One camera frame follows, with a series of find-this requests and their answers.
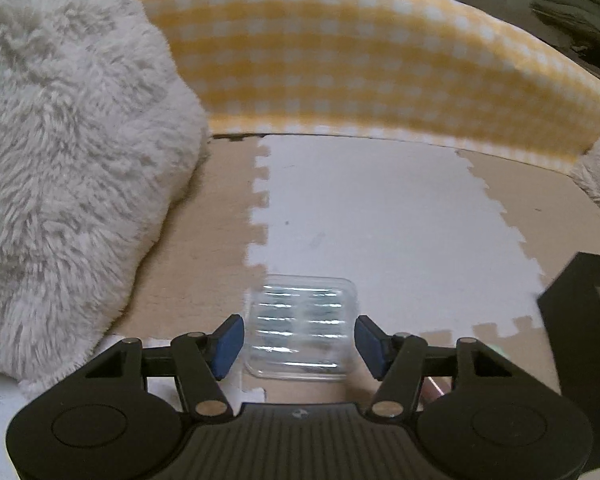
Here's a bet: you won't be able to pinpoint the black cardboard box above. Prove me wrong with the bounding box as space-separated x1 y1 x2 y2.
535 251 600 411

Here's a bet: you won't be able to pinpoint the brown gel polish bottle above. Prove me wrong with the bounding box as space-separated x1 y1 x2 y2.
420 377 452 405

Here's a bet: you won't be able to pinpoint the left fluffy white cushion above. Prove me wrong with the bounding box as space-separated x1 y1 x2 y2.
0 0 209 398

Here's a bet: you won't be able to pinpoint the folded grey blankets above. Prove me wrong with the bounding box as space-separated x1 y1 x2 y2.
529 0 600 78

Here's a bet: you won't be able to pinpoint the clear plastic blister case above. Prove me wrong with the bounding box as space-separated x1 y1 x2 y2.
244 274 358 382

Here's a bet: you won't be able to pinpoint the yellow checkered bed cover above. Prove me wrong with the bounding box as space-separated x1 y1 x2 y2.
140 0 600 173

